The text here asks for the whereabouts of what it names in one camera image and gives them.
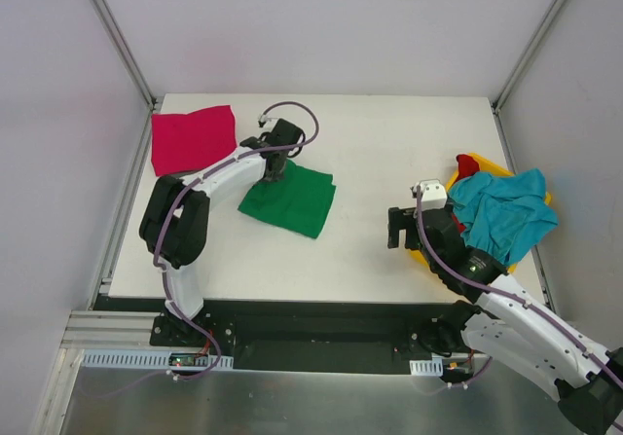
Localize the green t shirt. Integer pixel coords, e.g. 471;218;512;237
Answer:
238;161;337;239

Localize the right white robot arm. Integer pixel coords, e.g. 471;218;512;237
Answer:
387;207;622;434

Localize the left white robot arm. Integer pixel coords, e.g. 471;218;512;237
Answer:
139;119;307;346

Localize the red t shirt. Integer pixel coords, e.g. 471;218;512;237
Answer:
451;154;480;234

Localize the yellow plastic tray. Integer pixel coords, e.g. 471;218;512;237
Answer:
410;153;552;273

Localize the teal t shirt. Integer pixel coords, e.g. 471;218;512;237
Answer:
449;168;559;267

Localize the folded magenta t shirt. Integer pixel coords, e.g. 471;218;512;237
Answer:
151;105;237;177

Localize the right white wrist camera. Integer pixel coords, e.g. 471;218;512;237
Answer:
412;179;448;211

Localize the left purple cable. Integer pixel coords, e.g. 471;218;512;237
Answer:
153;101;321;382

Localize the right aluminium frame post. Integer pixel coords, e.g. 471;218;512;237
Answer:
491;0;590;113

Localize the aluminium frame post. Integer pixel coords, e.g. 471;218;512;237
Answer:
72;0;158;110
491;0;590;113

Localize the left aluminium frame post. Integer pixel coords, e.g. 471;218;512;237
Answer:
72;0;158;110

